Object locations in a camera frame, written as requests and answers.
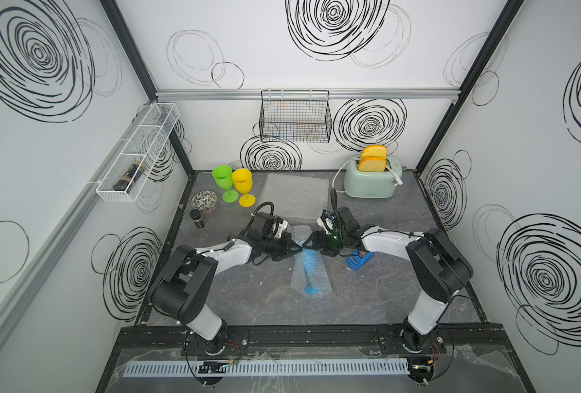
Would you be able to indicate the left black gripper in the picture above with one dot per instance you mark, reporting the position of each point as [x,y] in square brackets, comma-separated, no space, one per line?
[285,250]

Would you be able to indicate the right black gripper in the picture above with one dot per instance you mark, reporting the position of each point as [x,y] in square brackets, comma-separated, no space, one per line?
[321,236]

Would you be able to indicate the blue plastic wine glass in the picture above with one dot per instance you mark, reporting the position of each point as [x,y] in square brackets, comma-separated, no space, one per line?
[311,261]

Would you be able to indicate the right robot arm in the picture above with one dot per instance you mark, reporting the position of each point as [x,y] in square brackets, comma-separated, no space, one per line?
[440,268]

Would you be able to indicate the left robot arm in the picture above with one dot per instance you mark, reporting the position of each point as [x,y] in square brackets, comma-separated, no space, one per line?
[181,289]

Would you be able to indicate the bubble wrap sheet stack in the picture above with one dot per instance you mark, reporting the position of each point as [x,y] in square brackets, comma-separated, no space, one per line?
[296,198]

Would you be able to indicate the yellow plastic wine glass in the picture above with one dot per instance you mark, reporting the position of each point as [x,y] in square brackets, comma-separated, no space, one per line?
[243,183]

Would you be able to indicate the green plastic wine glass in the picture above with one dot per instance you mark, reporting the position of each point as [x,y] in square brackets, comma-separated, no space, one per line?
[222,176]

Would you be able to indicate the blue tape dispenser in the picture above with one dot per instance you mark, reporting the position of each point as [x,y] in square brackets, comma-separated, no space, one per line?
[358,259]

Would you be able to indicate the mint green toaster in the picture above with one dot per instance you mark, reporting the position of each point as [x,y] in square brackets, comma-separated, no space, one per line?
[376,185]

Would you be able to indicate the patterned small bowl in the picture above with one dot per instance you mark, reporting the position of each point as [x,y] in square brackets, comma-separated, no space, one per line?
[205,201]

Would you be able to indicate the dark spice bottle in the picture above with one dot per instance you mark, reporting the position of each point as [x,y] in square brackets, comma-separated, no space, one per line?
[197,218]

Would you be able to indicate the front toast slice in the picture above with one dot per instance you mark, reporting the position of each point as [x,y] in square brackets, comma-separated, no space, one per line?
[372,164]

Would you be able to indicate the toast slice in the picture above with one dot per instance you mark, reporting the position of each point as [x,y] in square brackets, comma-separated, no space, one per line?
[372,164]
[375,151]

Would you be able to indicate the back toast slice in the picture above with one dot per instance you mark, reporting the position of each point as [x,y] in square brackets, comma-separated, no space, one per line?
[375,151]

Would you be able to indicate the dark bottle in shelf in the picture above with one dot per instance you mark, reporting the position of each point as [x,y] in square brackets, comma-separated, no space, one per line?
[129,178]

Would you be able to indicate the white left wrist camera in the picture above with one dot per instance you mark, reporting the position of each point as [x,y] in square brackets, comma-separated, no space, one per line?
[279,227]

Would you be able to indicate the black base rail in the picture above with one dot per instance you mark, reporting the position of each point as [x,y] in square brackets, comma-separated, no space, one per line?
[244,339]

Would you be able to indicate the black wire basket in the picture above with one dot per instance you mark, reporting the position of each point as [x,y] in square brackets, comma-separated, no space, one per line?
[295,116]

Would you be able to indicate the white slotted cable duct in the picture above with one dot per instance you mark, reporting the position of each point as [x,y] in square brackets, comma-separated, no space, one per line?
[269,368]

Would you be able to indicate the white wire shelf basket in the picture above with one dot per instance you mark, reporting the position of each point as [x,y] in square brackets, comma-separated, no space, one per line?
[152,128]

